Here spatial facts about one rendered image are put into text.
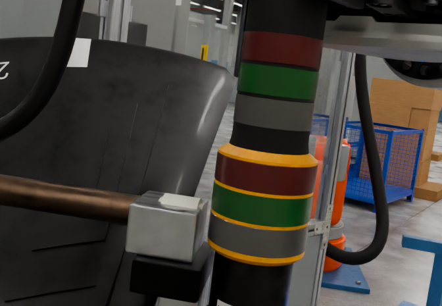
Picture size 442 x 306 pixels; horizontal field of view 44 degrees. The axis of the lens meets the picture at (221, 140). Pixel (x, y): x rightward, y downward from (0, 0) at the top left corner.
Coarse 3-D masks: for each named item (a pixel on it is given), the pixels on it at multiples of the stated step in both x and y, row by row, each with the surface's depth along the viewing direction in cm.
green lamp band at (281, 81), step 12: (240, 72) 23; (252, 72) 22; (264, 72) 22; (276, 72) 21; (288, 72) 21; (300, 72) 22; (312, 72) 22; (240, 84) 23; (252, 84) 22; (264, 84) 22; (276, 84) 22; (288, 84) 22; (300, 84) 22; (312, 84) 22; (276, 96) 22; (288, 96) 22; (300, 96) 22; (312, 96) 22
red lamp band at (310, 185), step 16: (224, 160) 22; (240, 160) 22; (224, 176) 22; (240, 176) 22; (256, 176) 22; (272, 176) 21; (288, 176) 22; (304, 176) 22; (256, 192) 22; (272, 192) 22; (288, 192) 22; (304, 192) 22
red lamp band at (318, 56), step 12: (252, 36) 22; (264, 36) 22; (276, 36) 21; (288, 36) 21; (300, 36) 21; (252, 48) 22; (264, 48) 22; (276, 48) 21; (288, 48) 21; (300, 48) 21; (312, 48) 22; (252, 60) 22; (264, 60) 22; (276, 60) 21; (288, 60) 21; (300, 60) 22; (312, 60) 22
